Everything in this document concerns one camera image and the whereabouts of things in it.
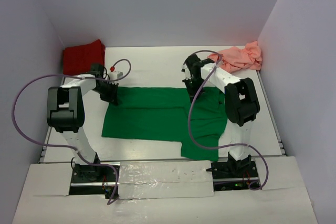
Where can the green t-shirt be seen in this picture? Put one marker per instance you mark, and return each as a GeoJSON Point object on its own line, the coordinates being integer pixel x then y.
{"type": "Point", "coordinates": [160, 114]}

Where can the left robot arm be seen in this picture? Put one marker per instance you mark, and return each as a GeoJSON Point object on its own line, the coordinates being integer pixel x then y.
{"type": "Point", "coordinates": [66, 111]}

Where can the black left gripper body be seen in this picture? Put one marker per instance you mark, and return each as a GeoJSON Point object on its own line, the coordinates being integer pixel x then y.
{"type": "Point", "coordinates": [107, 91]}

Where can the silver taped cover plate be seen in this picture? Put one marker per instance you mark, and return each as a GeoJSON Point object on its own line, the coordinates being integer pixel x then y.
{"type": "Point", "coordinates": [154, 180]}

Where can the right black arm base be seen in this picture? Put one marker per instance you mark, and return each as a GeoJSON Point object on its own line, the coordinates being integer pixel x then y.
{"type": "Point", "coordinates": [224, 180]}

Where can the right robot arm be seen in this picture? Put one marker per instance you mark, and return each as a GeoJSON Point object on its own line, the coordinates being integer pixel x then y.
{"type": "Point", "coordinates": [240, 101]}

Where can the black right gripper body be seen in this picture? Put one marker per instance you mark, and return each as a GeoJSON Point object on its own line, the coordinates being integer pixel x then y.
{"type": "Point", "coordinates": [194, 85]}

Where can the pink crumpled t-shirt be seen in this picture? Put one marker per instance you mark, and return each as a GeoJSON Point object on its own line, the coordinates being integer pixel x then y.
{"type": "Point", "coordinates": [234, 59]}

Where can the red folded t-shirt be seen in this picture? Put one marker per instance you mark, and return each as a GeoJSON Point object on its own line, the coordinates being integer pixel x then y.
{"type": "Point", "coordinates": [78, 59]}

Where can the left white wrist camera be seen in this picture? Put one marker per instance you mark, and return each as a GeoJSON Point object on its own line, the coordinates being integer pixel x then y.
{"type": "Point", "coordinates": [115, 75]}

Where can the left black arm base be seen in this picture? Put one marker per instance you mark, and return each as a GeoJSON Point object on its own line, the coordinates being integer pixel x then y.
{"type": "Point", "coordinates": [92, 180]}

